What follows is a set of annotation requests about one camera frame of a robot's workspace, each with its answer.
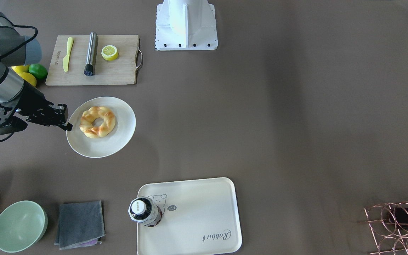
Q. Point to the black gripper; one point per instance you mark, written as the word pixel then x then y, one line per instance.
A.
pixel 32 100

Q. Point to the braided glazed donut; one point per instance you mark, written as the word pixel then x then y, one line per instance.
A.
pixel 97 122

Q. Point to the white round plate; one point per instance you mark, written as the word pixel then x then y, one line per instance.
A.
pixel 125 123

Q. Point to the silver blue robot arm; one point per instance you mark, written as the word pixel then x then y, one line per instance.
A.
pixel 15 49

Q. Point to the dark tea bottle on tray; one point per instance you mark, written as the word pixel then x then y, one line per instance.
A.
pixel 144 211

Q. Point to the cream rabbit serving tray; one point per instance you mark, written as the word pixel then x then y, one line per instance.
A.
pixel 200 217

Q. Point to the steel muddler with black tip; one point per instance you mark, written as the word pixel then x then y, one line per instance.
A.
pixel 91 57

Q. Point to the green lime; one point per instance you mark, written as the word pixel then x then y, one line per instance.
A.
pixel 38 71

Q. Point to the yellow lemon near board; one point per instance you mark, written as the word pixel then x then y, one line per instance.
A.
pixel 29 78

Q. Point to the bamboo cutting board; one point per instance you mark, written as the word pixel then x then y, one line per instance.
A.
pixel 122 71

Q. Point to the half lemon slice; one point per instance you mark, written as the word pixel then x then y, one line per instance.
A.
pixel 109 52

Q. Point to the yellow plastic knife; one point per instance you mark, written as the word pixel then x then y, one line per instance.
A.
pixel 65 63

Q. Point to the grey folded cloth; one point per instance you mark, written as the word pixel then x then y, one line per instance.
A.
pixel 80 224

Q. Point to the mint green bowl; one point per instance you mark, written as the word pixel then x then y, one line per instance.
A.
pixel 22 224

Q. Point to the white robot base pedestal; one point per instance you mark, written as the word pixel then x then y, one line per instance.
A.
pixel 185 25

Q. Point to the copper wire bottle rack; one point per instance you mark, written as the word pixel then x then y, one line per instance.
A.
pixel 389 238

